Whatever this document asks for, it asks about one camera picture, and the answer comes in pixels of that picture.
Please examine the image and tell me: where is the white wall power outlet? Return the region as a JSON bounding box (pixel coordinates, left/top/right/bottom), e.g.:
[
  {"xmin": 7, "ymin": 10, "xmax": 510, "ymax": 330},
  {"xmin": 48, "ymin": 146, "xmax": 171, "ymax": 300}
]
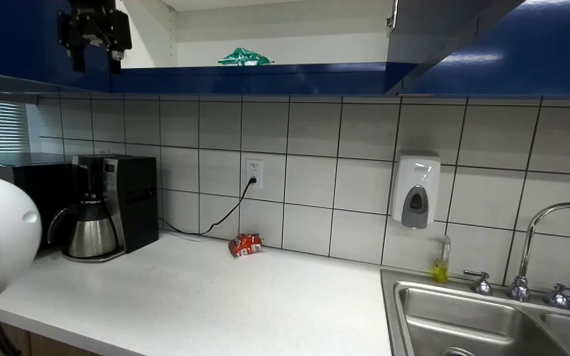
[{"xmin": 242, "ymin": 154, "xmax": 268, "ymax": 192}]

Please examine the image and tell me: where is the chrome gooseneck faucet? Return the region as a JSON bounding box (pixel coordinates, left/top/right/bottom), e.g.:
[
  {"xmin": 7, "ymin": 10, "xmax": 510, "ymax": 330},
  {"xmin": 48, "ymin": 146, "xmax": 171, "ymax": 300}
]
[{"xmin": 508, "ymin": 199, "xmax": 570, "ymax": 304}]

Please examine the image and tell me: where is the red snack packet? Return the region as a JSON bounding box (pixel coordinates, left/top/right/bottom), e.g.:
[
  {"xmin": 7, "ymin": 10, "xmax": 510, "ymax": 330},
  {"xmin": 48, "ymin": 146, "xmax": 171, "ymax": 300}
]
[{"xmin": 229, "ymin": 231, "xmax": 266, "ymax": 259}]

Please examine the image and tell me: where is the chrome faucet handle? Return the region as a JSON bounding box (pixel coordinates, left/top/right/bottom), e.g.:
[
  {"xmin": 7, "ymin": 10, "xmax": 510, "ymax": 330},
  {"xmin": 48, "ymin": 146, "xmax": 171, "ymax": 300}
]
[
  {"xmin": 462, "ymin": 269, "xmax": 496, "ymax": 296},
  {"xmin": 547, "ymin": 283, "xmax": 570, "ymax": 310}
]

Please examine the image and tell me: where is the black coffee maker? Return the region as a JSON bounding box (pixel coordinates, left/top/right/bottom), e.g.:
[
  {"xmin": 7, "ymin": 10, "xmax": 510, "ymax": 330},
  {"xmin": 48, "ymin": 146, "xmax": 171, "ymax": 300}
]
[{"xmin": 76, "ymin": 154, "xmax": 163, "ymax": 263}]

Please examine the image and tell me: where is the white wall soap dispenser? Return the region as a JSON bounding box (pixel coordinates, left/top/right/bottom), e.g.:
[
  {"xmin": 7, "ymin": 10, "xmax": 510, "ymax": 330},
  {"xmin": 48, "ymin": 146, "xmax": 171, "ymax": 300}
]
[{"xmin": 391, "ymin": 154, "xmax": 444, "ymax": 231}]

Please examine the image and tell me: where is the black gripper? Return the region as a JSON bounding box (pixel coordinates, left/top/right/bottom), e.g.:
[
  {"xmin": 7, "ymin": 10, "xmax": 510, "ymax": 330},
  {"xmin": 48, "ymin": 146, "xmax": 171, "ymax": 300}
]
[{"xmin": 58, "ymin": 0, "xmax": 136, "ymax": 73}]

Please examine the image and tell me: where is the steel coffee carafe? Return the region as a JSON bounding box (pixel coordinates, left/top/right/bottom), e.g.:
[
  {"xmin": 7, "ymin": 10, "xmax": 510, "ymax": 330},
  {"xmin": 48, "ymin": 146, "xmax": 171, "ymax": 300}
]
[{"xmin": 46, "ymin": 194, "xmax": 124, "ymax": 261}]

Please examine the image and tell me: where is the black power cord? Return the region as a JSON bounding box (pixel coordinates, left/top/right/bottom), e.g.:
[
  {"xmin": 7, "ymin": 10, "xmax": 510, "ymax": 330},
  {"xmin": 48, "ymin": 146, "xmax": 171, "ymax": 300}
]
[{"xmin": 159, "ymin": 174, "xmax": 262, "ymax": 237}]

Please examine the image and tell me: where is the yellow dish soap bottle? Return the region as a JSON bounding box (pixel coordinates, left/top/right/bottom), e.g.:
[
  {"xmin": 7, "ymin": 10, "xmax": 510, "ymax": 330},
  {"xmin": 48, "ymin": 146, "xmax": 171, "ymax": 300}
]
[{"xmin": 428, "ymin": 235, "xmax": 454, "ymax": 284}]

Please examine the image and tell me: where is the black microwave oven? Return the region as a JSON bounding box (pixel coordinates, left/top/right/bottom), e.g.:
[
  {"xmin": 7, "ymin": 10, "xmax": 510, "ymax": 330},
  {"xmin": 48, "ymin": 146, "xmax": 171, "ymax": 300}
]
[{"xmin": 0, "ymin": 152, "xmax": 86, "ymax": 255}]

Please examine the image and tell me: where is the cabinet door with grey inside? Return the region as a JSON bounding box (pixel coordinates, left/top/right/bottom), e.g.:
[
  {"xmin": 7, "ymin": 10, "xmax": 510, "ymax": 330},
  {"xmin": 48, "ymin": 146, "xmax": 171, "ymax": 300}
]
[{"xmin": 383, "ymin": 0, "xmax": 527, "ymax": 97}]

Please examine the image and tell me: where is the wooden base cabinet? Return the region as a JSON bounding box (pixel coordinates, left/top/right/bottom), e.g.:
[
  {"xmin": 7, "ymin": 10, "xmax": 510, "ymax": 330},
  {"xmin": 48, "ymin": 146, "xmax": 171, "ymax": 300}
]
[{"xmin": 0, "ymin": 320, "xmax": 98, "ymax": 356}]

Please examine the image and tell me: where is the green snack packet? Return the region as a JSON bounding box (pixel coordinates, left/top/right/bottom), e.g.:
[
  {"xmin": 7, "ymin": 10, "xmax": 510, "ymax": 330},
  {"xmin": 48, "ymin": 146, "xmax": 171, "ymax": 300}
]
[{"xmin": 217, "ymin": 45, "xmax": 274, "ymax": 67}]

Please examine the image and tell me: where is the blue cabinet door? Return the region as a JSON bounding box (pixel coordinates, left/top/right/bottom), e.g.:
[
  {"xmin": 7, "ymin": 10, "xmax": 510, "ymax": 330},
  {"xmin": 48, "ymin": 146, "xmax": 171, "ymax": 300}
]
[
  {"xmin": 0, "ymin": 0, "xmax": 116, "ymax": 93},
  {"xmin": 403, "ymin": 0, "xmax": 570, "ymax": 99}
]

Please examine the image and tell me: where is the blue cabinet with white interior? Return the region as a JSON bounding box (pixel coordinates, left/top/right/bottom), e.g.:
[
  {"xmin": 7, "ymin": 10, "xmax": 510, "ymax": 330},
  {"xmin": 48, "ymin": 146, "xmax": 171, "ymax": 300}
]
[{"xmin": 104, "ymin": 0, "xmax": 421, "ymax": 99}]

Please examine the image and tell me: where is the metal cabinet hinge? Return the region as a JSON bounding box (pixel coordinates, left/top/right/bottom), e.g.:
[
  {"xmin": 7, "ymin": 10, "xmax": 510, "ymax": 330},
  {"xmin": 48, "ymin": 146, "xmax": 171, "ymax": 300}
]
[{"xmin": 385, "ymin": 0, "xmax": 403, "ymax": 29}]

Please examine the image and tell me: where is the stainless steel sink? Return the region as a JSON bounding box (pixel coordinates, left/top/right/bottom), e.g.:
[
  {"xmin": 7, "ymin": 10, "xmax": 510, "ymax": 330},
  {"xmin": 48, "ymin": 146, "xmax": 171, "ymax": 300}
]
[{"xmin": 381, "ymin": 267, "xmax": 570, "ymax": 356}]

